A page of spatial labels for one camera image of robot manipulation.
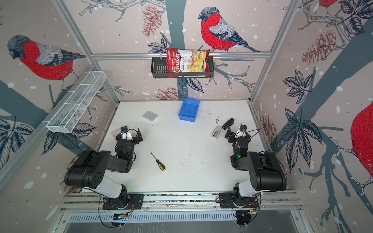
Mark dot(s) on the grey black stapler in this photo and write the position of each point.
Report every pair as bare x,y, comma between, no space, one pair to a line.
216,132

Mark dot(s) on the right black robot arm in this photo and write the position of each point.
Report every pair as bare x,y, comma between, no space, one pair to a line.
265,172

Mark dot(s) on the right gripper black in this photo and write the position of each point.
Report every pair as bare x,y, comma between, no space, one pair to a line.
231,135

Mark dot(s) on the blue plastic bin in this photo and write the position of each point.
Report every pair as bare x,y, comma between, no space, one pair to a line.
189,109

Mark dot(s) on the black wire wall basket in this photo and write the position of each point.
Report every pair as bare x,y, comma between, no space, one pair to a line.
159,70

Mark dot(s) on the white mesh wall shelf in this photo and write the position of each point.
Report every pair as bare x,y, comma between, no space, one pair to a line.
79,98

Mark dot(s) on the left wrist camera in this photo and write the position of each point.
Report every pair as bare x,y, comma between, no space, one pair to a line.
126,133

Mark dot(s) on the red cassava chips bag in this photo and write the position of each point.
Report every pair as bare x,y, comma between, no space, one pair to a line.
188,61

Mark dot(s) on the pink flat object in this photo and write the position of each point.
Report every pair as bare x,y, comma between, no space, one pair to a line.
115,133

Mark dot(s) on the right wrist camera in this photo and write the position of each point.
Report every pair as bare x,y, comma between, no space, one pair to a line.
241,131

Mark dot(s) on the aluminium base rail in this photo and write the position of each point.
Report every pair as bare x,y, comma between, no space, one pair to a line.
183,201

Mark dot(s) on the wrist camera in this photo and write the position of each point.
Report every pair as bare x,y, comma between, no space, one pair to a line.
241,131
126,133

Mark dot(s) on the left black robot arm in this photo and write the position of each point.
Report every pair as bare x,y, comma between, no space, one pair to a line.
88,172

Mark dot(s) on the small white square box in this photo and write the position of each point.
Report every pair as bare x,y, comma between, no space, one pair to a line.
150,116

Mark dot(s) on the black yellow screwdriver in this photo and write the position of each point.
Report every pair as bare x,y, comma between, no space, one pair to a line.
160,164

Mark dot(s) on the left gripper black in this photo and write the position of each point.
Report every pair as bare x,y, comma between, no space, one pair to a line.
134,139

